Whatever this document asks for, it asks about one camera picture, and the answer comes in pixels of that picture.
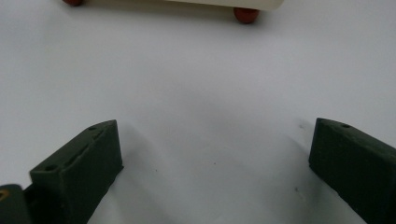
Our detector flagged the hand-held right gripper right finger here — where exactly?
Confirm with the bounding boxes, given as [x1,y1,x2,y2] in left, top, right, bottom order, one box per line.
[308,117,396,224]

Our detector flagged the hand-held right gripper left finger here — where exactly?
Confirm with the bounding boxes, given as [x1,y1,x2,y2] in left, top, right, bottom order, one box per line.
[23,119,124,224]

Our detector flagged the cream box with red feet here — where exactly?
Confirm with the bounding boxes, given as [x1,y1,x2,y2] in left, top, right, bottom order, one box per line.
[62,0,285,25]

